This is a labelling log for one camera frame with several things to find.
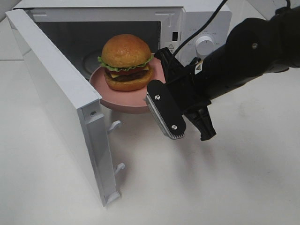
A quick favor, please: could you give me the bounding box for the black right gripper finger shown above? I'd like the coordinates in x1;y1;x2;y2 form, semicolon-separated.
154;47;187;83
184;103;216;141

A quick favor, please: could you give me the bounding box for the burger with lettuce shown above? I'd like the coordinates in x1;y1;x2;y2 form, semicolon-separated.
97;34;153;91

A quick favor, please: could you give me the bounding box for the white microwave oven body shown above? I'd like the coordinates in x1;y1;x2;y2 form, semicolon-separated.
11;0;219;81

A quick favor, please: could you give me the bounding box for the pink round plate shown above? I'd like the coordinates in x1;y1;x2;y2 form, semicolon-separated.
90;53;165;113

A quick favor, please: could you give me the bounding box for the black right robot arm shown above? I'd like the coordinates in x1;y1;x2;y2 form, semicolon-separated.
145;7;300;141

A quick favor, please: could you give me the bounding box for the glass microwave turntable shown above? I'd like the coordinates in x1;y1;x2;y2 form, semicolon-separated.
82;49;101;80

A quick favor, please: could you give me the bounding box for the white microwave door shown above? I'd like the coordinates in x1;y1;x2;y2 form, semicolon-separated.
6;9;125;206

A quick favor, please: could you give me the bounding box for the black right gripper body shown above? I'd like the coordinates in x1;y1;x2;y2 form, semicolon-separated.
145;47;264;139

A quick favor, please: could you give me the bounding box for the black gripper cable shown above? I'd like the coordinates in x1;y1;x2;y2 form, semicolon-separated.
172;0;228;58

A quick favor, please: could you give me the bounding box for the white warning label sticker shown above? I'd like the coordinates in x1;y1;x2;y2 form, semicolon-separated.
165;41;180;54

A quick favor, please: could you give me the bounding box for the upper white power knob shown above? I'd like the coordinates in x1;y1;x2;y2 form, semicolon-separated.
195;35;214;56

